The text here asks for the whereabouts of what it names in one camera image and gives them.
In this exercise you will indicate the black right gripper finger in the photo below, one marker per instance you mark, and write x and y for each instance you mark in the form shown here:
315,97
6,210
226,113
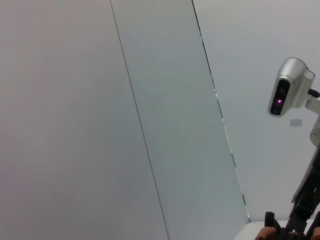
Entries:
293,228

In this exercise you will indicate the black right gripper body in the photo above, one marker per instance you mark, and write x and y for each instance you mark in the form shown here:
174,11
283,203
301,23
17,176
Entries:
308,175

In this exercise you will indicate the grey wall plate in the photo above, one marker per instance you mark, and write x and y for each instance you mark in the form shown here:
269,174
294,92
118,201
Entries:
296,123

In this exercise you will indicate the silver head camera bracket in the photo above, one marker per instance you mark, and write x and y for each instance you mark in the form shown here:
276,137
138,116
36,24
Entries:
313,102

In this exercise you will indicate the silver head camera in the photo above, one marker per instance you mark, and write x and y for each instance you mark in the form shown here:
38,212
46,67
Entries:
287,82

